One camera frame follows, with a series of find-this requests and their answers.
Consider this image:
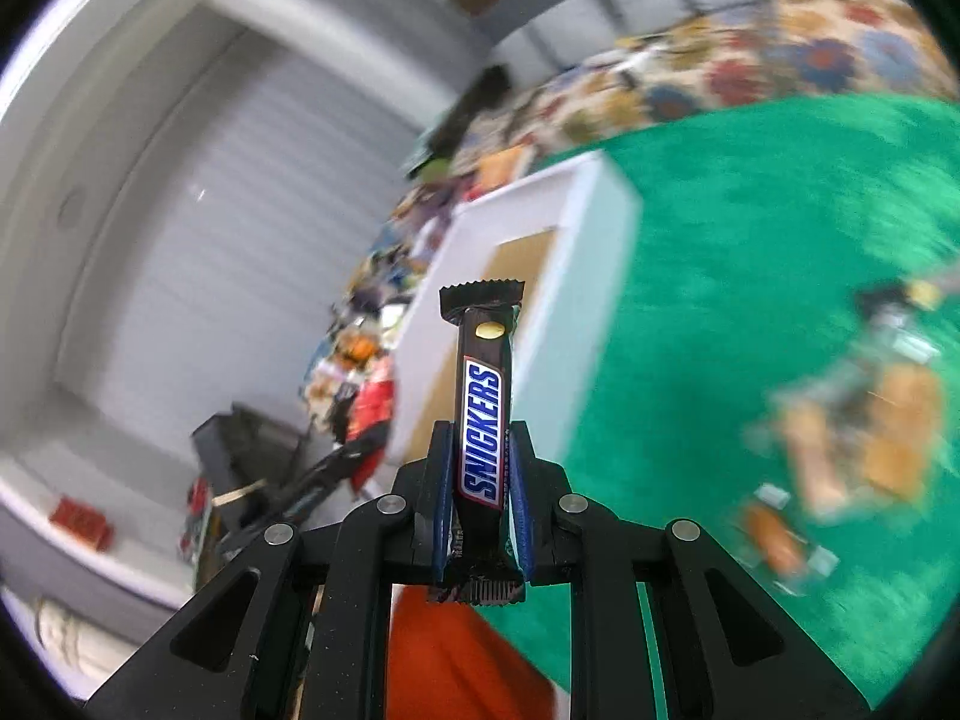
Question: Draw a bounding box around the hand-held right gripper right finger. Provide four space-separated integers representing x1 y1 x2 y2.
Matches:
510 420 875 720

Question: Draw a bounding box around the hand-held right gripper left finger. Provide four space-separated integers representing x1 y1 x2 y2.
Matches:
86 420 455 720

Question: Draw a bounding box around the brown chocolate bar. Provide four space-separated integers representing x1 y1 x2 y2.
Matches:
427 277 526 607

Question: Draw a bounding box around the white board panel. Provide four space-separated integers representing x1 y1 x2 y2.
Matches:
390 150 643 466

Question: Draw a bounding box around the clear bread packet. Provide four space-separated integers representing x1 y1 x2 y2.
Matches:
855 367 947 505
772 390 857 520

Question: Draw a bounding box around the pile of snack packets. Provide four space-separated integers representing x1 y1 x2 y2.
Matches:
300 142 537 488

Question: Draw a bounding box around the orange cloth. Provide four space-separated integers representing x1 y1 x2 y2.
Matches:
385 583 565 720

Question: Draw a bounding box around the black chair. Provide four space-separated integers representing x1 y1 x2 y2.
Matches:
189 403 391 586

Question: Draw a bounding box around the small orange snack packet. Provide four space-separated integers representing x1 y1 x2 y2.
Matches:
739 484 837 597

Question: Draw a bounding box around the green patterned cloth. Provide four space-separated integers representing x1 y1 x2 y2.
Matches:
480 94 960 706

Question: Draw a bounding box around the grey curtain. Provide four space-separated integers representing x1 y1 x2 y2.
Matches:
52 37 451 481

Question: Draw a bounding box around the red box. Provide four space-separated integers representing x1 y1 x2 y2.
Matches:
49 495 115 550

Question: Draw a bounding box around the dark object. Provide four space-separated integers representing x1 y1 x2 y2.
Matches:
416 66 512 166

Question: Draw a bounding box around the black snack packet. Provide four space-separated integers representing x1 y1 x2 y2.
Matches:
853 277 942 320

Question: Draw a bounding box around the floral bedsheet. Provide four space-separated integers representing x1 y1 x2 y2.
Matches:
420 0 960 155

